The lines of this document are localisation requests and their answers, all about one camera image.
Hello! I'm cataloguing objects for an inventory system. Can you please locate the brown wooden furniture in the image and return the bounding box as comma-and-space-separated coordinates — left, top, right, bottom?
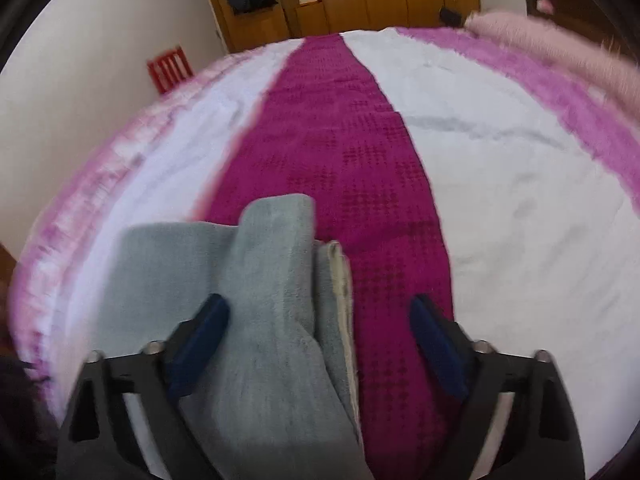
0, 242, 18, 286

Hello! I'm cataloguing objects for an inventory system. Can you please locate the red chair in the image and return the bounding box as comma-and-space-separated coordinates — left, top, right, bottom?
146, 46, 195, 95

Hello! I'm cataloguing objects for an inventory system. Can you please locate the grey towel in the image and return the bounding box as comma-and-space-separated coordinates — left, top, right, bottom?
92, 194, 376, 480

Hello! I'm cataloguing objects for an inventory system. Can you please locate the pale pink fluffy blanket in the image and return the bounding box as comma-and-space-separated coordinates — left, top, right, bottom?
465, 10, 640, 111

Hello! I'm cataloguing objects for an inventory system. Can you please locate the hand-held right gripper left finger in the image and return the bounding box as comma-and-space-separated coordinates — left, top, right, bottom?
56, 294, 232, 480

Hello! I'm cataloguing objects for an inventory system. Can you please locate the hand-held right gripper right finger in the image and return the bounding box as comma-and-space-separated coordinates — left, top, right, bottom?
409, 294, 586, 480

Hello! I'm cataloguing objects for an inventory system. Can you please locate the dark cloth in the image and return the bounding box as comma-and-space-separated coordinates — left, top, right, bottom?
0, 355, 57, 480

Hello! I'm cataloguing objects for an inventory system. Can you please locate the pink and white striped blanket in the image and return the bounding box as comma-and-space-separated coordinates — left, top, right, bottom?
7, 27, 640, 480

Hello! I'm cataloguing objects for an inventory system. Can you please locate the dark wooden headboard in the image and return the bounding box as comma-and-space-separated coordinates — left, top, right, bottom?
522, 0, 621, 56

